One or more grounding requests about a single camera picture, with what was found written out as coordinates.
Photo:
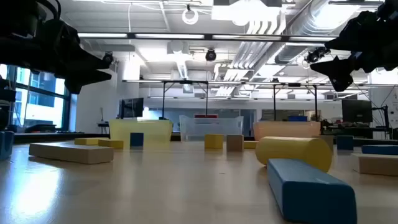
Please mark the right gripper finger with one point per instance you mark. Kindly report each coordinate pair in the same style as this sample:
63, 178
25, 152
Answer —
342, 73
357, 37

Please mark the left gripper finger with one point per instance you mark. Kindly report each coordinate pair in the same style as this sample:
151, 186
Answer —
87, 60
81, 79

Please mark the long yellow block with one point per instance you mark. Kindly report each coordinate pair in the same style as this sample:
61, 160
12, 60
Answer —
87, 141
111, 144

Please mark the blue cube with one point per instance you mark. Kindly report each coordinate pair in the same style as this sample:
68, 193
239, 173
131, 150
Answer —
136, 139
345, 142

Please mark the long wood block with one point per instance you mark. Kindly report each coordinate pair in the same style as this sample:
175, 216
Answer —
71, 154

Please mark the long blue block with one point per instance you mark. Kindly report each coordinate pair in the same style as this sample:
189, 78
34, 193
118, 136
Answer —
311, 193
381, 149

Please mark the short wood block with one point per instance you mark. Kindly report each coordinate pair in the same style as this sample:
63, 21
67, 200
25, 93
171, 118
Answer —
374, 165

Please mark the yellow cube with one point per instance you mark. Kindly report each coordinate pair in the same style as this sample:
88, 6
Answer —
213, 141

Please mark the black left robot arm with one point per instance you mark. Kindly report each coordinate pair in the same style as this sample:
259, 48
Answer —
4, 31

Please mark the black ceiling spotlight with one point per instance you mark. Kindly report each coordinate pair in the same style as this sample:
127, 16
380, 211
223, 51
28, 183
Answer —
315, 55
107, 57
211, 55

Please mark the black computer monitor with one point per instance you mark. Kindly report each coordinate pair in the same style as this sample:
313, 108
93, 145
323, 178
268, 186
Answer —
356, 111
132, 107

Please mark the large window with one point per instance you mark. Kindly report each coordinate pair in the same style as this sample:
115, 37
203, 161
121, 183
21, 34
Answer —
43, 112

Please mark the cluttered background workbench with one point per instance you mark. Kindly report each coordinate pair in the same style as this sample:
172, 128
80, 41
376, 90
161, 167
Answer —
360, 132

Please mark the black background stand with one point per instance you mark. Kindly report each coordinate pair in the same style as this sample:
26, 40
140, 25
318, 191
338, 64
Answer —
385, 118

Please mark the blue background box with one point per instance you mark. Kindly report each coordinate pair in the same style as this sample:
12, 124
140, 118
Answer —
297, 118

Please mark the orange translucent plastic bin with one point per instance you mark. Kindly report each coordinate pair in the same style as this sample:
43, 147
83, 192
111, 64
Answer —
286, 129

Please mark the yellow translucent plastic bin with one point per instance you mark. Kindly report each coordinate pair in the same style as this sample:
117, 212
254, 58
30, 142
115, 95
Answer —
155, 130

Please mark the clear plastic bin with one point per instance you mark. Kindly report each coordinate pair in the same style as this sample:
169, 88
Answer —
199, 129

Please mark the red background box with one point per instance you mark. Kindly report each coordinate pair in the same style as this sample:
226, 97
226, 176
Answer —
206, 116

